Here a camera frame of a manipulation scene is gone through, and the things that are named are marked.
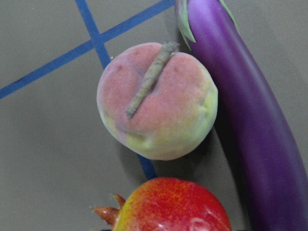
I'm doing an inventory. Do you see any red pomegranate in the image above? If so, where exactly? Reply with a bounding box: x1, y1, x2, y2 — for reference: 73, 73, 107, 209
92, 177, 231, 231

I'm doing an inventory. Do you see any pink yellow peach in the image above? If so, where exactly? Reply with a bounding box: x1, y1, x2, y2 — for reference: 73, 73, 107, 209
97, 42, 218, 160

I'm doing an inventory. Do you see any purple eggplant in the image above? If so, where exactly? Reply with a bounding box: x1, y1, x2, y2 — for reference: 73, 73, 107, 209
175, 0, 308, 231

